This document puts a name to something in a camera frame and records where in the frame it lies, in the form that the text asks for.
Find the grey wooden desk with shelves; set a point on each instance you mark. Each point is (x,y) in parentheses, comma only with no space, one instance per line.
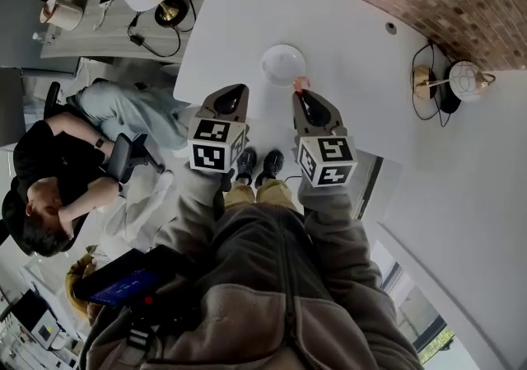
(94,45)

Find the small pink object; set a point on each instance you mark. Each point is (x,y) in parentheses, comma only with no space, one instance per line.
(300,82)

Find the person's tan trousers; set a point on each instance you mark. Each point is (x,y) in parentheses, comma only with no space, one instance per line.
(267,193)

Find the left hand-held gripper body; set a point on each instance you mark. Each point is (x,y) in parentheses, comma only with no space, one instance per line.
(210,156)

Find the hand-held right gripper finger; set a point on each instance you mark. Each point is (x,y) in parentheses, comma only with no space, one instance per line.
(309,113)
(321,115)

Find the white metal rack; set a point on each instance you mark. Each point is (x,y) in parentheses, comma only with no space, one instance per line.
(45,331)

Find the black rounded appliance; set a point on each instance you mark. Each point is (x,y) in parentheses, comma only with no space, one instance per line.
(449,104)

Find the small clear bottle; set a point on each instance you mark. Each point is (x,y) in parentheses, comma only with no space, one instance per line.
(39,36)

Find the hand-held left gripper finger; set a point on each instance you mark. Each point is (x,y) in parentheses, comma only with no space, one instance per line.
(236,102)
(224,102)

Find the person's right black shoe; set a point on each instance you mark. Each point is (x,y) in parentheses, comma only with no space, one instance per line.
(271,164)

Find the white desk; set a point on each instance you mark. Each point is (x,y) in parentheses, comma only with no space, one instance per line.
(329,30)

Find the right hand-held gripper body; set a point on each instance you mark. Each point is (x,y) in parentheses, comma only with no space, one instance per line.
(329,150)

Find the white cylinder container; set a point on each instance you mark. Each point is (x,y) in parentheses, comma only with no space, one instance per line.
(66,16)

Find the person's grey fleece jacket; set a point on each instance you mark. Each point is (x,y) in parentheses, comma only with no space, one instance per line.
(255,277)

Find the black office chair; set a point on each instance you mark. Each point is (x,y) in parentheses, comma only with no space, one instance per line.
(123,152)

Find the person's right forearm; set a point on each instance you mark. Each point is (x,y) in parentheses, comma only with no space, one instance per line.
(329,216)

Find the white round plate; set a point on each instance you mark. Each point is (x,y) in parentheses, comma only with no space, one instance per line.
(282,63)

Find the person's left forearm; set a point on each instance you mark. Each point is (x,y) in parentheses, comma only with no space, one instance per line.
(193,203)

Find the person's black shoe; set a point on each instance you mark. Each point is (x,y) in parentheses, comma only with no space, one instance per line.
(271,164)
(246,162)

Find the black monitor with blue screen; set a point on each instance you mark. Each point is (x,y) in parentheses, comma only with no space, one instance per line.
(123,284)

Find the person's left black shoe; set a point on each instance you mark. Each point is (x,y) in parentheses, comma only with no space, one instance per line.
(246,162)

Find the brass globe table lamp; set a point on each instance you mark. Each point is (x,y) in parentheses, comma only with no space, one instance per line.
(465,80)

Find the black window frame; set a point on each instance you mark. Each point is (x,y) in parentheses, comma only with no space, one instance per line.
(436,325)

